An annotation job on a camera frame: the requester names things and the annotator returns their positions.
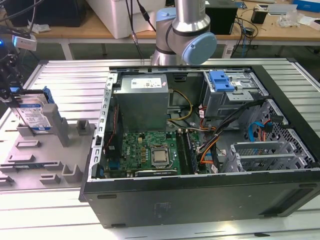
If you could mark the hard disk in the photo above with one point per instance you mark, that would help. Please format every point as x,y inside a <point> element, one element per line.
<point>31,116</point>

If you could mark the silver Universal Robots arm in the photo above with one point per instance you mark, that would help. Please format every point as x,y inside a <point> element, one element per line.
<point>190,15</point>

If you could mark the metal disk bay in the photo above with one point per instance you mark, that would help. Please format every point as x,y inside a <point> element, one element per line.
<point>250,145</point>

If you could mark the crumpled white paper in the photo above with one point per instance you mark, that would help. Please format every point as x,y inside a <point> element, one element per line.
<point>43,28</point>

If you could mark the wooden desk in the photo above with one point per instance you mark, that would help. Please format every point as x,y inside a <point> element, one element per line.
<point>75,32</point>

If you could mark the black computer tower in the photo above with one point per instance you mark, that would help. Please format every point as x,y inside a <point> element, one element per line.
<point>62,12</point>
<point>222,20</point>

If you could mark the green RAM stick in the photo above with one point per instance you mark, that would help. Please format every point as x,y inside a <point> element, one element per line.
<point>27,166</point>

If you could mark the grey parts rack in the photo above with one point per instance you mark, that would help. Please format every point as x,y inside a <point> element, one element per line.
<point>50,160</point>

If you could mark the white foam box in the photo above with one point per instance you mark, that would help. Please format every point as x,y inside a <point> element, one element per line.
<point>120,17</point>

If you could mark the black case fan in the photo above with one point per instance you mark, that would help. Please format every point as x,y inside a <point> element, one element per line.
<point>112,140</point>

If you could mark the grey power supply unit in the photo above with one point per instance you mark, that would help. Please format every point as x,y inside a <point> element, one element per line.
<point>142,110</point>

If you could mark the blue VGA port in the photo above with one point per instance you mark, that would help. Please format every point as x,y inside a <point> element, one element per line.
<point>113,165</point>

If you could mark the green motherboard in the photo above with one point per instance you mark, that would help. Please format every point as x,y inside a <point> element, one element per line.
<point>135,145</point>

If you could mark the silver CPU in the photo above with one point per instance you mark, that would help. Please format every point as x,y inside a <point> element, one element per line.
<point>160,156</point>

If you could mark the black CPU socket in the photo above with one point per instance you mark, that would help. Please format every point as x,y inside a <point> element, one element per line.
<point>160,165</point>

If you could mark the black graphics card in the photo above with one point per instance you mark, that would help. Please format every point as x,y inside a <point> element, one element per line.
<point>155,173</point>

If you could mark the black RAM slot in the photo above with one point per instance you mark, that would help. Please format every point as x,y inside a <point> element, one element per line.
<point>182,152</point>

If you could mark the RAM stick with chips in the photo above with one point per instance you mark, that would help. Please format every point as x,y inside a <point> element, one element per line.
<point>192,155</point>

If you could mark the blue plastic drive latch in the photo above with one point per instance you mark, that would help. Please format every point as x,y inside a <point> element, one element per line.
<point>221,80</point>

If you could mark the metal optical drive cage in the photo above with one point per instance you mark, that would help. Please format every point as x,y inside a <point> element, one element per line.
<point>225,105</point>

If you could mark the black open PC case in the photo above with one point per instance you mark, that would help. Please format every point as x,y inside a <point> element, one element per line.
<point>200,200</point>

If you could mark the small black box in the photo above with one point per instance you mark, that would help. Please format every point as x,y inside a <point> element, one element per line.
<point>258,17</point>

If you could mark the grey flat box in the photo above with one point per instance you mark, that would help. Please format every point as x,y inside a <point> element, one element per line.
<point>282,9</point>

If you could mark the clear plastic bags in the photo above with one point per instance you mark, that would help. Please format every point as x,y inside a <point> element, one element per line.
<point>290,20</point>

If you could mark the blue cardboard box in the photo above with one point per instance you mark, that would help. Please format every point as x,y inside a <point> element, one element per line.
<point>307,4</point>

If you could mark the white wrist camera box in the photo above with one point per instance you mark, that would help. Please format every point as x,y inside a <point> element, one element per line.
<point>25,43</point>

